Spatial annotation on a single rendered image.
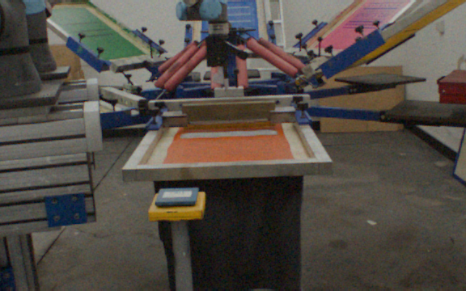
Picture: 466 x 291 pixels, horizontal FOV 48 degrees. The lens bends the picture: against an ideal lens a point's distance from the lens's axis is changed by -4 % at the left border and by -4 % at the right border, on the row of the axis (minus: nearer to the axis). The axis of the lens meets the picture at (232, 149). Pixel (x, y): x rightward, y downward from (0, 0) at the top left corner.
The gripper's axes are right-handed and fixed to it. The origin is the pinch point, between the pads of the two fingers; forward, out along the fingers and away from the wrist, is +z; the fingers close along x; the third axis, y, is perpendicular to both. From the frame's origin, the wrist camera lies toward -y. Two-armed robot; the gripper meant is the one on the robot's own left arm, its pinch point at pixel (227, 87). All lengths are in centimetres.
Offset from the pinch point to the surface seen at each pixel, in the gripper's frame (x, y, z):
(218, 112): 1.9, 4.1, 9.2
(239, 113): 2.0, -3.9, 9.9
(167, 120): 3.0, 23.6, 11.1
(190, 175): 62, 11, 15
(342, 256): -77, -60, 113
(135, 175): 61, 26, 14
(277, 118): 3.3, -18.2, 12.3
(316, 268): -64, -43, 113
